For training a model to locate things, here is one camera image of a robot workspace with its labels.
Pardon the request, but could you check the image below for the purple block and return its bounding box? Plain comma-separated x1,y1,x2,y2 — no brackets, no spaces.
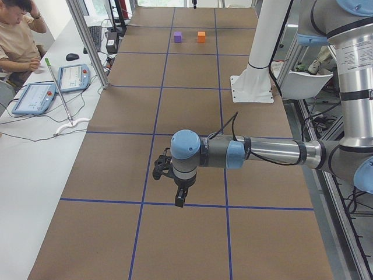
174,31,182,43

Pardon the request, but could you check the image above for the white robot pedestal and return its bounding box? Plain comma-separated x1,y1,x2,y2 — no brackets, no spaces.
230,0,292,103

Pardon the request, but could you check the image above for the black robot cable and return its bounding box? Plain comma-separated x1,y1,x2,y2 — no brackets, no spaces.
208,111,304,167

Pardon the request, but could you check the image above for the blue teach pendant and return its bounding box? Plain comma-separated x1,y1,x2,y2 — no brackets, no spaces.
58,64,90,93
12,82,57,115

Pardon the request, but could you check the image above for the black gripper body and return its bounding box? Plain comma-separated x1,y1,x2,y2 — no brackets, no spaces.
174,177,196,191

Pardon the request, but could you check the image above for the far blue teach pendant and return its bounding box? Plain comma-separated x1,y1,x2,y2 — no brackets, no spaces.
58,64,90,93

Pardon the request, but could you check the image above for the metal reacher stick green handle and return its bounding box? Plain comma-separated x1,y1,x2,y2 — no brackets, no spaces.
44,58,90,137

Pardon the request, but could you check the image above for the white plastic chair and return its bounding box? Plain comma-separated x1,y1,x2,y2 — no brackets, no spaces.
277,70,333,100

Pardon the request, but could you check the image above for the black computer mouse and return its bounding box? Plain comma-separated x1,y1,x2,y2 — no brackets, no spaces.
65,53,79,61

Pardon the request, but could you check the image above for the seated person beige shirt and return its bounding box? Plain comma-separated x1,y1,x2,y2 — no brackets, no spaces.
1,0,47,90

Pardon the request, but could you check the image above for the aluminium frame post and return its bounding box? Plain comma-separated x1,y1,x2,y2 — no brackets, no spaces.
66,0,109,89

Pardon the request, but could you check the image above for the near blue teach pendant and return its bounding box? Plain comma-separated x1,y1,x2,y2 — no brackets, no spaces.
12,82,57,115

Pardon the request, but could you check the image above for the aluminium frame rail right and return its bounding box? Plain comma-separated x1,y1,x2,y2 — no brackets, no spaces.
297,99,373,280

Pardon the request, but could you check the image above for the black power adapter box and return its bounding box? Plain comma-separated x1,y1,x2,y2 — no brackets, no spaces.
105,32,119,54

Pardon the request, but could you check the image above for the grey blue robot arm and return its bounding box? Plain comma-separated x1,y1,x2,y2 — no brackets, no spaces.
168,1,372,207

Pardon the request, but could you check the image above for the black keyboard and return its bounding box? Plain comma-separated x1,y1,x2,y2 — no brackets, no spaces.
88,26,102,52

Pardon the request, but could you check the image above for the orange block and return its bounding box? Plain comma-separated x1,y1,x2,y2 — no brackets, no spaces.
197,31,206,43

